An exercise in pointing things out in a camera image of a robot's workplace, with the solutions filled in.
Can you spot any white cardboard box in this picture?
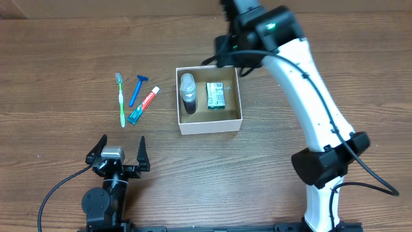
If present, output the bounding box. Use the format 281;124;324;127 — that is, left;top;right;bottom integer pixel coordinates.
176;66;243;135

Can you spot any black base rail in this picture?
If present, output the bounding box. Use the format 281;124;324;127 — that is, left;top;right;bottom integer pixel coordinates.
132;222;312;232

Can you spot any clear bottle with dark liquid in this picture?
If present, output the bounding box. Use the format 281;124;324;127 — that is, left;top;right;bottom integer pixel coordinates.
180;73;197;114

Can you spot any blue disposable razor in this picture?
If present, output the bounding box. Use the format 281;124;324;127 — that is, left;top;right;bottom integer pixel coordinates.
129;75;149;107

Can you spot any green soap box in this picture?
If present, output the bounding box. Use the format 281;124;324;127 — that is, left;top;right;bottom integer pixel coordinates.
206;82;226;110

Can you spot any green toothbrush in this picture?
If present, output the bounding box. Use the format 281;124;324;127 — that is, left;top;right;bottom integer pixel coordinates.
115;73;126;128

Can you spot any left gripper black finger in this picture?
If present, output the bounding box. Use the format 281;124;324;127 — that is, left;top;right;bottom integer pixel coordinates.
136;136;151;171
86;134;108;159

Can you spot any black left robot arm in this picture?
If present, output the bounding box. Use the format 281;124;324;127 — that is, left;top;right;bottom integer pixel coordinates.
82;135;151;231

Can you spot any red green toothpaste tube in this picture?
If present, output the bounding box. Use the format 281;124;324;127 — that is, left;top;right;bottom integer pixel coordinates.
127;86;160;125

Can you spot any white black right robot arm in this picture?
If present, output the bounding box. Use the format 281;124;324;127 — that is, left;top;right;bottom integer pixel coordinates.
215;0;370;231

